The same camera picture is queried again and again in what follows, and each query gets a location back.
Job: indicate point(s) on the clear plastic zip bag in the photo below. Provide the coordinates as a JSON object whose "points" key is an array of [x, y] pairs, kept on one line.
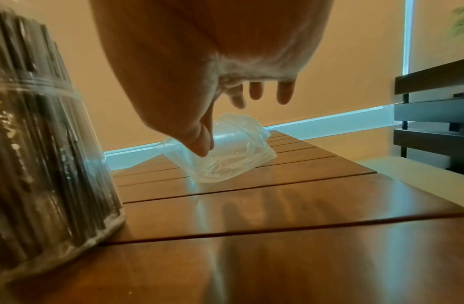
{"points": [[235, 154]]}

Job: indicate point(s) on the beige roller blind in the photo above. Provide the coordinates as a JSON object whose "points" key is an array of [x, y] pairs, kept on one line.
{"points": [[359, 59], [434, 35]]}

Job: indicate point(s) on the transparent plastic cup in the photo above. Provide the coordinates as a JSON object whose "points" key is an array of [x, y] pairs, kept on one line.
{"points": [[47, 193]]}

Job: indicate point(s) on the beige padded bench seat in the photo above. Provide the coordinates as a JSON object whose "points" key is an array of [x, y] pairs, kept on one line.
{"points": [[415, 175]]}

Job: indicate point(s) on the person's right hand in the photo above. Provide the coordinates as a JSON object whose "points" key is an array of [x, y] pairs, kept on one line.
{"points": [[198, 44]]}

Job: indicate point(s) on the black slatted bench backrest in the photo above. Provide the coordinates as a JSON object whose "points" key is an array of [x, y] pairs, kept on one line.
{"points": [[434, 112]]}

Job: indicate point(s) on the green plant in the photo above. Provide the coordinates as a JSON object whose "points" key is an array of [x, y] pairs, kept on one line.
{"points": [[462, 20]]}

